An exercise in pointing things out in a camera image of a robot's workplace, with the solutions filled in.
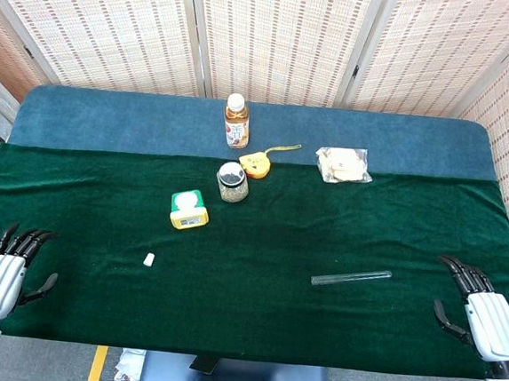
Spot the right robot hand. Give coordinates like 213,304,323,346
427,254,509,378

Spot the clear glass tube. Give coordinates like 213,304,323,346
310,264,394,293

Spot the yellow box with green lid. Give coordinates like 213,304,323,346
167,187,213,233

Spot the blue cloth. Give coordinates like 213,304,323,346
7,79,505,188

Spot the clear bag of snacks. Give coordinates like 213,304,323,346
313,144,376,187

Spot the brown woven screen panel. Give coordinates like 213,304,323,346
0,0,58,127

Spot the green velvet cloth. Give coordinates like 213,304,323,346
0,136,509,381

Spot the glass jar with black lid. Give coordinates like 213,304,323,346
213,160,252,205

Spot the tea bottle with white cap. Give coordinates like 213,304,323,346
221,91,254,151

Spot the yellow tape measure with strap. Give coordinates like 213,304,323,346
237,139,303,185

